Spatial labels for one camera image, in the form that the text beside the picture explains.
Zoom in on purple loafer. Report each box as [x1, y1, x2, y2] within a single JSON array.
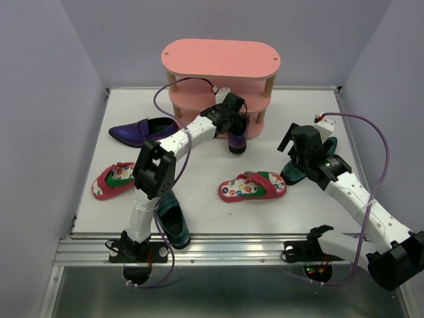
[[227, 116, 250, 154], [109, 117, 180, 148]]

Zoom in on green loafer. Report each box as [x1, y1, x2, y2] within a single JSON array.
[[156, 191, 191, 250], [280, 136, 338, 186]]

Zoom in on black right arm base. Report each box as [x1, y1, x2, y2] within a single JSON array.
[[280, 225, 342, 283]]

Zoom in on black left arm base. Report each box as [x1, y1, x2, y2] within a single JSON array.
[[104, 231, 175, 289]]

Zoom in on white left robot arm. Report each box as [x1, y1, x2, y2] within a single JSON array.
[[119, 93, 246, 261]]

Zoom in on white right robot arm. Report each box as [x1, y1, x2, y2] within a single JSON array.
[[278, 123, 423, 291]]

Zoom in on pink three-tier shoe shelf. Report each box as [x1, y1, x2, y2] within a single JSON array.
[[161, 38, 281, 139]]

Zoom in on red flip-flop centre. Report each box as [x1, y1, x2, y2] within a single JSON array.
[[218, 171, 287, 203]]

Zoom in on red flip-flop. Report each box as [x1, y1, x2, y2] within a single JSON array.
[[91, 162, 135, 201], [218, 171, 287, 203]]

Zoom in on red flip-flop left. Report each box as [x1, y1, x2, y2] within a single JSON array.
[[91, 162, 135, 201]]

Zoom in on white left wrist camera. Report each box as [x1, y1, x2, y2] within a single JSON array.
[[215, 87, 231, 105]]

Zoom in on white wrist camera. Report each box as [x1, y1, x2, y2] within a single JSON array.
[[215, 87, 231, 105], [314, 117, 336, 141]]

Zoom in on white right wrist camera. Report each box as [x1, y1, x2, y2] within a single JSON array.
[[314, 117, 336, 141]]

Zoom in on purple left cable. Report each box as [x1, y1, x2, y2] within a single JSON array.
[[125, 77, 220, 290]]

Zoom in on purple cable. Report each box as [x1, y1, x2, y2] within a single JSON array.
[[125, 77, 220, 290], [284, 111, 390, 286]]

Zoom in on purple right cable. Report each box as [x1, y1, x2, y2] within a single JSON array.
[[284, 111, 390, 286]]

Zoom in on aluminium front rail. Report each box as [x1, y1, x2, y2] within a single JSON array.
[[53, 234, 306, 267]]

